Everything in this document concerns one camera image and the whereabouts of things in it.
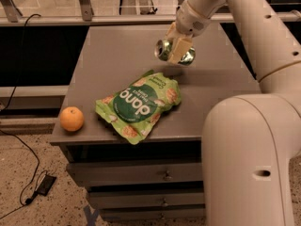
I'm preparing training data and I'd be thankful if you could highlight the top grey drawer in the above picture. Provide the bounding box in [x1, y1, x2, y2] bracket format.
[67, 159, 203, 187]

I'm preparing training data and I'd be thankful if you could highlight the black power adapter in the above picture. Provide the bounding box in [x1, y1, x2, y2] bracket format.
[36, 174, 56, 196]

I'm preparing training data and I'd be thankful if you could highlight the orange fruit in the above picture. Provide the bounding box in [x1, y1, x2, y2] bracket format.
[59, 106, 84, 132]

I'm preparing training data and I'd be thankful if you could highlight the green soda can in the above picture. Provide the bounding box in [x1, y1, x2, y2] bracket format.
[154, 40, 196, 66]

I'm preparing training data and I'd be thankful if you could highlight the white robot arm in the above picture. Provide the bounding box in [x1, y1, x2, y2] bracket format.
[166, 0, 301, 226]

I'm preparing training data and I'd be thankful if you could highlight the black cable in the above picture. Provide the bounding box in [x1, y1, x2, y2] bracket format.
[0, 13, 49, 220]

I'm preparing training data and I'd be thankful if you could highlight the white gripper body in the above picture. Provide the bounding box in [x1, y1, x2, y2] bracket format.
[176, 0, 212, 37]

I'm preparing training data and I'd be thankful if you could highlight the bottom grey drawer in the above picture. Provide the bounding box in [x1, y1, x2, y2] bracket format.
[100, 205, 205, 222]

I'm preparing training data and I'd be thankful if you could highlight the green chip bag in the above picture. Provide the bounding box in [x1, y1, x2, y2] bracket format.
[95, 71, 182, 145]

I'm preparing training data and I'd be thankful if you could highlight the metal railing frame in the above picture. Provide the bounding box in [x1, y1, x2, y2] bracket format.
[0, 0, 301, 26]

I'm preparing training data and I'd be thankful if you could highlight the middle grey drawer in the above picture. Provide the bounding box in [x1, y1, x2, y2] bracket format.
[87, 189, 204, 209]

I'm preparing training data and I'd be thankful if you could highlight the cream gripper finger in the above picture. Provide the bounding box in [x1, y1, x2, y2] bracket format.
[165, 22, 181, 40]
[168, 37, 193, 64]

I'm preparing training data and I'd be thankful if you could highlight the grey drawer cabinet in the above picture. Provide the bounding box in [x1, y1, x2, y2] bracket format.
[51, 24, 259, 221]

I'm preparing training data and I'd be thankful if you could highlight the grey drawer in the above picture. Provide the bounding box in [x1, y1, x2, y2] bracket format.
[100, 205, 205, 222]
[67, 159, 203, 187]
[87, 189, 204, 209]

